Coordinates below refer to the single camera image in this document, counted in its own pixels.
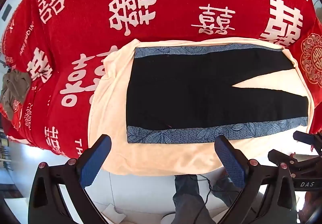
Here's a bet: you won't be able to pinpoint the person's leg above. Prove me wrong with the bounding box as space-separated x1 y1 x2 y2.
173 175 210 224
213 176 242 208

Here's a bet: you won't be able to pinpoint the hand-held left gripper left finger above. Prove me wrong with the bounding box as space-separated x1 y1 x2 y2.
28 134 112 224

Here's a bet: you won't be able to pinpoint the grey-brown crumpled cloth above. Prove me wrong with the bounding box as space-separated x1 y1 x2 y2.
0 70 32 119

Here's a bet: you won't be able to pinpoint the red embroidered satin quilt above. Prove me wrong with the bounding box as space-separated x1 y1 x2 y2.
289 16 322 134

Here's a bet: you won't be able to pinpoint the cream towel blanket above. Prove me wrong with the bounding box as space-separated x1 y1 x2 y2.
88 38 316 176

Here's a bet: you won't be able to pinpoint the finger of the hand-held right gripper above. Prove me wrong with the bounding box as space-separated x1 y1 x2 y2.
293 131 322 144
267 150 306 168

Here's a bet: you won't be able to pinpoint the red printed blanket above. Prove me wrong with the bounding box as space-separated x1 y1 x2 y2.
0 0 322 159

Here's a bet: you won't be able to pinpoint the black pants with blue trim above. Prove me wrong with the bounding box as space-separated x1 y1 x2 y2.
126 46 309 144

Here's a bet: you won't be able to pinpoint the person's right leg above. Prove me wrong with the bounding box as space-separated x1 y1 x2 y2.
213 176 242 208

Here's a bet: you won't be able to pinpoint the person's left leg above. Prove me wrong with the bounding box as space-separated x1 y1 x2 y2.
173 175 210 224

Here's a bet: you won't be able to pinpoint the white round object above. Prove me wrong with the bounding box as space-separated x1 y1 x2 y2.
160 214 176 224

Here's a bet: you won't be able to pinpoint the person's legs in jeans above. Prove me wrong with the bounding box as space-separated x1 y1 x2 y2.
195 174 217 217

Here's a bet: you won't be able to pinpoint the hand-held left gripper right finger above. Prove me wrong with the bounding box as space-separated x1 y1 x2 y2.
214 135 298 224

